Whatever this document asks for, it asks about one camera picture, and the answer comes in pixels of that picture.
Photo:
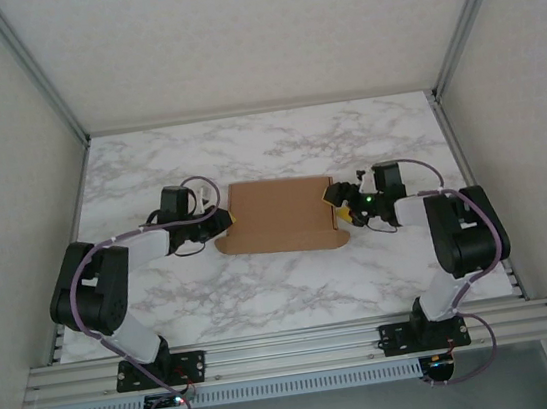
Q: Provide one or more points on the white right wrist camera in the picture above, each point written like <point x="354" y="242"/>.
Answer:
<point x="365" y="183"/>

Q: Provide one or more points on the aluminium frame post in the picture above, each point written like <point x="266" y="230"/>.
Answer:
<point x="465" y="13"/>
<point x="36" y="69"/>

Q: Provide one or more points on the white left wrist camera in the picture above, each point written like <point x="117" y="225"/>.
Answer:
<point x="205" y="193"/>

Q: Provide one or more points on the aluminium back rail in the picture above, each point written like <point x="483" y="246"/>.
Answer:
<point x="261" y="112"/>

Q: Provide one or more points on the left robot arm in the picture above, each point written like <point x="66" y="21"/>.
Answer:
<point x="93" y="294"/>

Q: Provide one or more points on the aluminium mounting rail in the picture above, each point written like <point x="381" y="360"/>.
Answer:
<point x="293" y="350"/>

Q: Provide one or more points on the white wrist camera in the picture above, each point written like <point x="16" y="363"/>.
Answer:
<point x="365" y="183"/>
<point x="205" y="193"/>

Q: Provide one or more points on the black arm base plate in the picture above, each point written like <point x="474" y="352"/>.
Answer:
<point x="395" y="345"/>
<point x="193" y="361"/>

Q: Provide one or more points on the brown cardboard box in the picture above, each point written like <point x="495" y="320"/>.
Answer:
<point x="280" y="214"/>

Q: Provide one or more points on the small circuit board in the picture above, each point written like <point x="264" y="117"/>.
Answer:
<point x="439" y="362"/>
<point x="163" y="403"/>

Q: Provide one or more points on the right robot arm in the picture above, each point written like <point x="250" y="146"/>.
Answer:
<point x="465" y="240"/>

